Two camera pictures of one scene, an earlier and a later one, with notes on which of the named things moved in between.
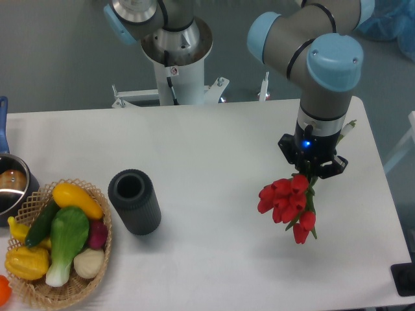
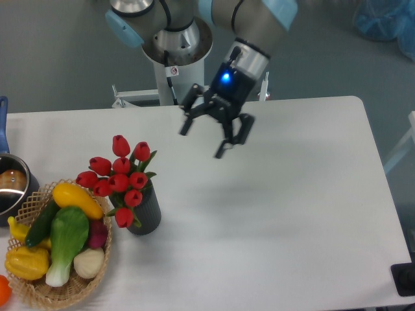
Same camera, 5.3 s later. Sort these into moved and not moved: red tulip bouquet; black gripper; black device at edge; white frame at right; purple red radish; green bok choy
Moved: red tulip bouquet; black gripper
Not moved: purple red radish; green bok choy; black device at edge; white frame at right
